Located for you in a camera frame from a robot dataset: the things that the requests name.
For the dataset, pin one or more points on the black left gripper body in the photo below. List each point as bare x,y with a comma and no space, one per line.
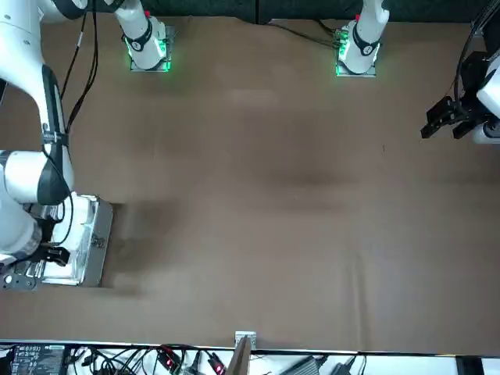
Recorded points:
470,109

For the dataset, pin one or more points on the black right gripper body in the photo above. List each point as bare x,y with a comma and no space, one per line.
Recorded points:
45,231

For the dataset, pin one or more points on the aluminium medical kit case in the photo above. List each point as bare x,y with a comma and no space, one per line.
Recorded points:
102,258

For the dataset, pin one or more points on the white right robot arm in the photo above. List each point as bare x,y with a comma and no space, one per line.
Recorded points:
19,47

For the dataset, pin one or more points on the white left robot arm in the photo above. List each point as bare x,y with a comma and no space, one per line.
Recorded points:
367,43

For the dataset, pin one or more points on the black box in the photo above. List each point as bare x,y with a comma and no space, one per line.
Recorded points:
468,367

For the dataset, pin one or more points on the black labelled power adapter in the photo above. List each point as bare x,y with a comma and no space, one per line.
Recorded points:
35,361

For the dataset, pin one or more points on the green base connector block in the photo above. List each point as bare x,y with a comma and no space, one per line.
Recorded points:
341,39

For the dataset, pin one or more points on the black plug with red light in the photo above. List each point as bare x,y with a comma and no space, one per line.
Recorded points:
216,365
168,357

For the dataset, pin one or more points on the small black power adapter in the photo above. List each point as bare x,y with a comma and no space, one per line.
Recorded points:
345,369

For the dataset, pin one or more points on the grey power adapter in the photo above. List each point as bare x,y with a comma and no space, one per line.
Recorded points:
306,367

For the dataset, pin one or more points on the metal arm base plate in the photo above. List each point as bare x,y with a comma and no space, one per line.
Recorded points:
170,39
371,73

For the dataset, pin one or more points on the silver post bracket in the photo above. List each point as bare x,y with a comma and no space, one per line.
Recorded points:
250,336

